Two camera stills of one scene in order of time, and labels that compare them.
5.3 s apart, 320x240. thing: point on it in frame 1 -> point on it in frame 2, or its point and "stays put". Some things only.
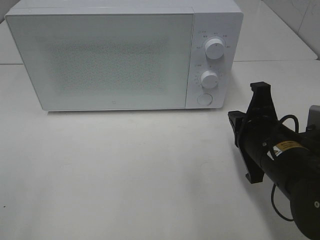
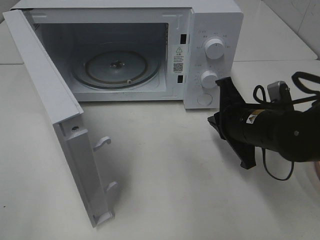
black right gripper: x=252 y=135 -> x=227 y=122
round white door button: x=204 y=99 stays put
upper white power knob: x=214 y=49 stays put
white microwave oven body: x=111 y=55 stays put
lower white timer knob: x=209 y=79 stays put
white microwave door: x=92 y=61 -> x=63 y=108
